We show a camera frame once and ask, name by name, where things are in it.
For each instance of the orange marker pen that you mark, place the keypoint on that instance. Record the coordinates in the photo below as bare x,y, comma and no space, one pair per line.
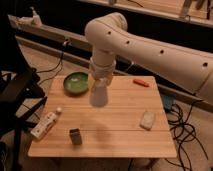
140,82

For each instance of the white tube with cap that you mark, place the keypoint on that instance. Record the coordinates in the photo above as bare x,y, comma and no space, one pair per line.
45,124

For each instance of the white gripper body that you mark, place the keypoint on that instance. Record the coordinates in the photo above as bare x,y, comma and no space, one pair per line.
102,72

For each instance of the black chair frame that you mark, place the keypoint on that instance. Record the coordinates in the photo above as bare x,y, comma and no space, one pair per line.
20,94

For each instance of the white bottle on rail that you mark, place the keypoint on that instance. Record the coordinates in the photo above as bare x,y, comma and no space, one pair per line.
33,20

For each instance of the white ceramic cup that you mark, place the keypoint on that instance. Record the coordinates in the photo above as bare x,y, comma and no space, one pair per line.
98,93

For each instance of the wooden table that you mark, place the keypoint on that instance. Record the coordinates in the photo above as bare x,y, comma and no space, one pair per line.
111,131

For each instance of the blue power adapter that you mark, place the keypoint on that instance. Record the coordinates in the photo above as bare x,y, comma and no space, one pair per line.
167,101

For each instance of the wooden rail beam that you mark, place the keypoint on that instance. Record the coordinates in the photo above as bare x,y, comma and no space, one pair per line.
60,35

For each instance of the small dark metal box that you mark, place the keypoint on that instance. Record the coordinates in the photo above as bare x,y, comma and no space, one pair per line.
75,136

